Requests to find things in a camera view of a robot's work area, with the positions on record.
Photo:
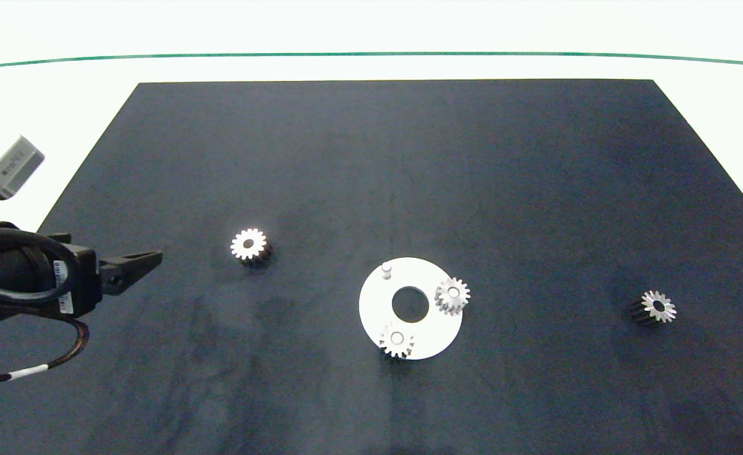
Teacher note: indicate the boxy silver wrist camera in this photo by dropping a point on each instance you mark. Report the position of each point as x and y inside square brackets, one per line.
[11, 167]

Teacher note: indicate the small steel gear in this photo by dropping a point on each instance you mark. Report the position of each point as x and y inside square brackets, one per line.
[444, 292]
[388, 340]
[650, 304]

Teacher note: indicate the large steel gear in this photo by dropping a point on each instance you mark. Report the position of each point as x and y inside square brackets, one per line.
[239, 246]

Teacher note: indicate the round white plate with pins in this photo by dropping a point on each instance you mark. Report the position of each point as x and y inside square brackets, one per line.
[374, 309]

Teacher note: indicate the dark mat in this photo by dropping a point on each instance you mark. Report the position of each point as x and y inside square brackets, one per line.
[409, 158]

